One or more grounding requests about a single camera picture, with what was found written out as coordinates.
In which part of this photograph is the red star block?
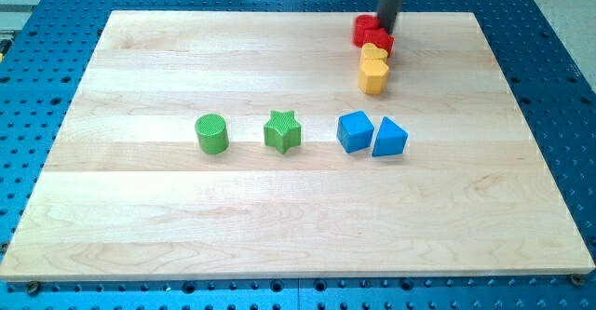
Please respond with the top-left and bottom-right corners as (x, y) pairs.
(363, 28), (394, 57)

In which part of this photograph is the green star block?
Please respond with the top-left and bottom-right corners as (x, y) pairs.
(264, 110), (302, 154)

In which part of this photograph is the yellow heart block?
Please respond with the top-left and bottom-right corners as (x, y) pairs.
(359, 43), (388, 66)

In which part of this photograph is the blue cube block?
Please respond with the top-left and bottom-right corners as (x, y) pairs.
(336, 111), (374, 154)

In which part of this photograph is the green cylinder block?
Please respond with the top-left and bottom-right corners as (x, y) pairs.
(195, 114), (229, 155)

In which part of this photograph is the blue triangle block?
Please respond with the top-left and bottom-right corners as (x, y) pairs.
(372, 116), (409, 157)

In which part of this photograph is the light wooden board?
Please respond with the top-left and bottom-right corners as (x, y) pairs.
(1, 10), (594, 282)

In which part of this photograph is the yellow hexagon block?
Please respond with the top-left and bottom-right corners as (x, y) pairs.
(358, 60), (389, 95)

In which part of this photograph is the red moon block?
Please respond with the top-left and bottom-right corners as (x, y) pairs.
(352, 14), (380, 47)

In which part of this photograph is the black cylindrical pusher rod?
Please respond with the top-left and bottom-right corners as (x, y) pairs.
(376, 0), (403, 34)

